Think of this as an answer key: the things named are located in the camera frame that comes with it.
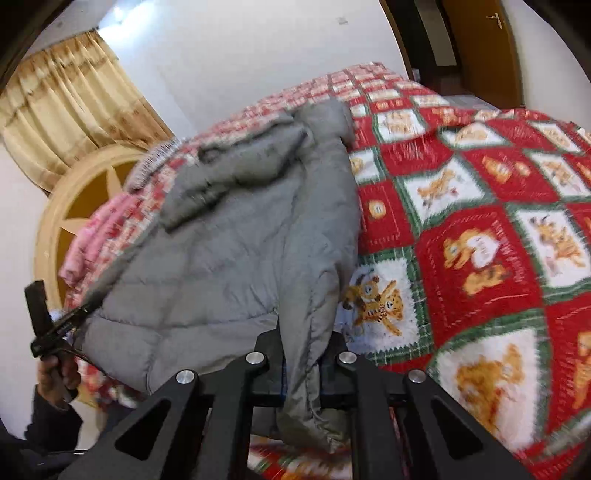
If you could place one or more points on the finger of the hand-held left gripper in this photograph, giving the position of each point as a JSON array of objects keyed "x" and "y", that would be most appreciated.
[{"x": 76, "y": 316}]

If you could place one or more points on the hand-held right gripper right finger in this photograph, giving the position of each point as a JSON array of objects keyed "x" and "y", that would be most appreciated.
[{"x": 334, "y": 374}]

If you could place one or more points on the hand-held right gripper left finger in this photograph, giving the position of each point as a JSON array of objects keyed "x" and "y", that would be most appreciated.
[{"x": 270, "y": 369}]

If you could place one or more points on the grey puffer jacket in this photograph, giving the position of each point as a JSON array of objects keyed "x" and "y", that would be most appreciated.
[{"x": 240, "y": 258}]

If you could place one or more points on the person's left forearm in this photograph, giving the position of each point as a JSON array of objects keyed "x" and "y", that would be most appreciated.
[{"x": 37, "y": 438}]

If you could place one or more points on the person's left hand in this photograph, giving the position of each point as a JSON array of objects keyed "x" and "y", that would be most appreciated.
[{"x": 60, "y": 374}]

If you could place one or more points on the pink floral quilt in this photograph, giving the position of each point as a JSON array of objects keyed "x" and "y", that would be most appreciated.
[{"x": 90, "y": 244}]

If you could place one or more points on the cream and brown headboard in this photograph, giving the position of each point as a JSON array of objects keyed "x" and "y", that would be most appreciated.
[{"x": 76, "y": 207}]

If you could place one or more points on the striped pillow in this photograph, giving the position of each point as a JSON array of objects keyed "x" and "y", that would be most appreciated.
[{"x": 152, "y": 164}]

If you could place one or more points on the red printed bedspread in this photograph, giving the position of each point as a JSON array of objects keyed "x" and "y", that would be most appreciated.
[{"x": 475, "y": 240}]

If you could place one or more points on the beige patterned curtain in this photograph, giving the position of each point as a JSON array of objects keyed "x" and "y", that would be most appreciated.
[{"x": 74, "y": 106}]

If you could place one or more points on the brown wooden door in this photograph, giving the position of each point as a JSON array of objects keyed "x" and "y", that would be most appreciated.
[{"x": 482, "y": 46}]

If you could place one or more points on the dark wooden door frame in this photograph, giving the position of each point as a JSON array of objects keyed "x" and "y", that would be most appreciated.
[{"x": 406, "y": 41}]

